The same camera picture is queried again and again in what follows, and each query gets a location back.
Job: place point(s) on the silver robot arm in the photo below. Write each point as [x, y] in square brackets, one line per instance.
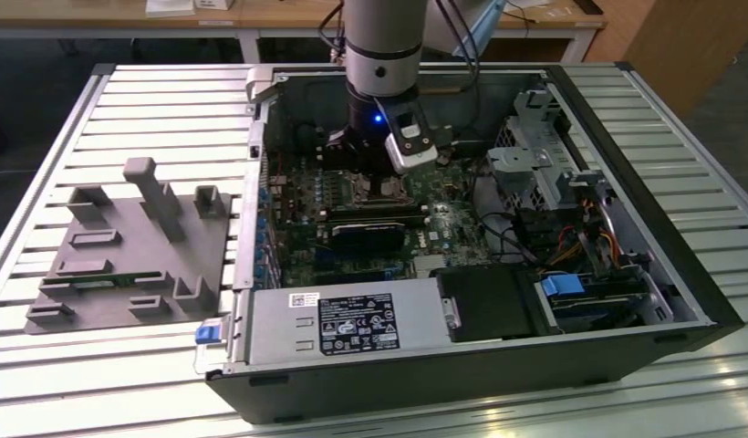
[379, 45]

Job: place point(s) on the CPU socket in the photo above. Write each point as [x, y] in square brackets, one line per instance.
[361, 202]

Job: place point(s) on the black graphics card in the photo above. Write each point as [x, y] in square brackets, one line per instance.
[367, 237]

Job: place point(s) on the green motherboard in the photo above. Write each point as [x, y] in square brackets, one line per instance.
[460, 228]

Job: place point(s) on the silver finned heat sink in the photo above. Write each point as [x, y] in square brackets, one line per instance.
[431, 264]

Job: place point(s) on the metal disk bay cage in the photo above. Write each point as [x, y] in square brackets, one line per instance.
[550, 150]

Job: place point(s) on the white paper box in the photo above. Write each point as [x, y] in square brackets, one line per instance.
[214, 3]
[167, 7]

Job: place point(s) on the black plastic drive shroud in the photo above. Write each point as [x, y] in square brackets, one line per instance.
[489, 301]

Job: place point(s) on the silver power supply with label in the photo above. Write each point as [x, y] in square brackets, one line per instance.
[277, 328]

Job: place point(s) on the blue disk carrier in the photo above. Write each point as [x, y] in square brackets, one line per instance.
[560, 285]

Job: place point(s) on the blue plastic case latch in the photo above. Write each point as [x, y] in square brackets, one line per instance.
[209, 332]

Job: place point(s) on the green RAM stick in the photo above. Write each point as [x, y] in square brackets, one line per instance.
[125, 277]

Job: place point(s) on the black open PC case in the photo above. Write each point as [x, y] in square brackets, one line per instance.
[410, 388]

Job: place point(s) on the wooden desk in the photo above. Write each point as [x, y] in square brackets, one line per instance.
[75, 18]

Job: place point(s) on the grey plastic parts rack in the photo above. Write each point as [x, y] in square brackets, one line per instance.
[106, 305]

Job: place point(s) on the wooden cabinet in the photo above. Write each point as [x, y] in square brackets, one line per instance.
[702, 36]

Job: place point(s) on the silver metal cage bracket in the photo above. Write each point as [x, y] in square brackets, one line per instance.
[514, 159]

